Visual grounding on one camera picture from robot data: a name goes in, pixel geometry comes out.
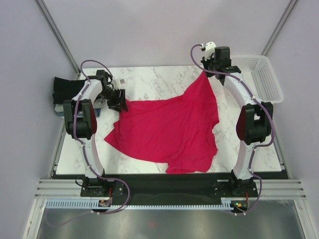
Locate white plastic basket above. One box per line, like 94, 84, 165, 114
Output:
231, 55, 284, 104

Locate folded black t shirt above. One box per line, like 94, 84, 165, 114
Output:
52, 77, 86, 105

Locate aluminium frame post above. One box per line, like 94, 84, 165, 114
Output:
34, 0, 80, 77
261, 0, 299, 56

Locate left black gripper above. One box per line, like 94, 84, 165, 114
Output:
98, 88, 128, 114

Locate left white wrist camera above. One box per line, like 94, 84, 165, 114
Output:
111, 79, 126, 90

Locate left aluminium frame post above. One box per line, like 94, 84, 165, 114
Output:
34, 0, 80, 77

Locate aluminium rail profile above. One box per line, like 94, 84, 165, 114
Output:
34, 178, 84, 199

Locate folded blue t shirt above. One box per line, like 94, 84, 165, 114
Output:
56, 108, 101, 118

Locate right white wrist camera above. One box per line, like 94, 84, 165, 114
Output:
200, 41, 216, 61

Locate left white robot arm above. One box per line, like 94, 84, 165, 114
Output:
63, 70, 128, 178

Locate red t shirt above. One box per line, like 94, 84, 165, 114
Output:
104, 73, 219, 174

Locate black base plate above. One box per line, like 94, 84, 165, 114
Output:
80, 173, 258, 206

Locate white slotted cable duct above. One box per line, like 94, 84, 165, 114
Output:
45, 198, 230, 209

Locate right aluminium frame post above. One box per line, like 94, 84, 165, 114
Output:
261, 0, 299, 56

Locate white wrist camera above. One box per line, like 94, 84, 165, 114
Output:
111, 79, 126, 90
200, 41, 216, 61

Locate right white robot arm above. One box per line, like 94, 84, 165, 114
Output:
200, 42, 275, 196

